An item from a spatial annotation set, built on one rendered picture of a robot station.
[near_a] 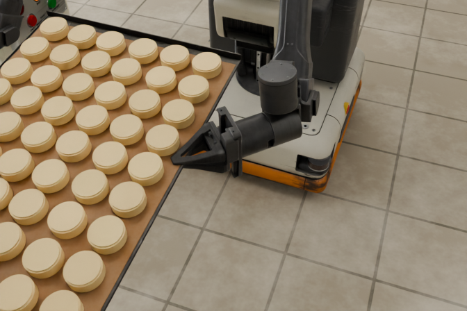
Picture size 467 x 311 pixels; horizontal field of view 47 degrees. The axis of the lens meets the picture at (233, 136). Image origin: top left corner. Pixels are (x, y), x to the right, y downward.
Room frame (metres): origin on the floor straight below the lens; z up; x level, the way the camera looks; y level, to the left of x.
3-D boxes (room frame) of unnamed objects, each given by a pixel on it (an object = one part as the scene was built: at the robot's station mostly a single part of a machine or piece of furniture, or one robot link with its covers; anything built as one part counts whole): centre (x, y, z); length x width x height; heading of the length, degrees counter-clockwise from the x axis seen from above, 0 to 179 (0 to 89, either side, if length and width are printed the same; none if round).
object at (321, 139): (1.65, -0.15, 0.16); 0.67 x 0.64 x 0.25; 159
